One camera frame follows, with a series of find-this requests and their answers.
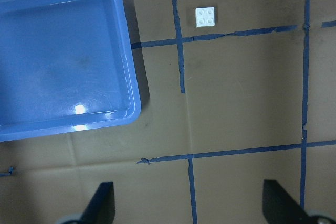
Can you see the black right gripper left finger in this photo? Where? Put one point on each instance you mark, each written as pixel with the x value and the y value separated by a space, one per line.
pixel 101 208

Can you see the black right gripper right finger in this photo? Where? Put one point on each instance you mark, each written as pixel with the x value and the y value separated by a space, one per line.
pixel 279 207

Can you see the white square building block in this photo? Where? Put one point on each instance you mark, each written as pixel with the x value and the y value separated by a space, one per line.
pixel 205 17

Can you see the blue plastic tray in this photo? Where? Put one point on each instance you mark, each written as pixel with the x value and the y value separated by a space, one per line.
pixel 66 66

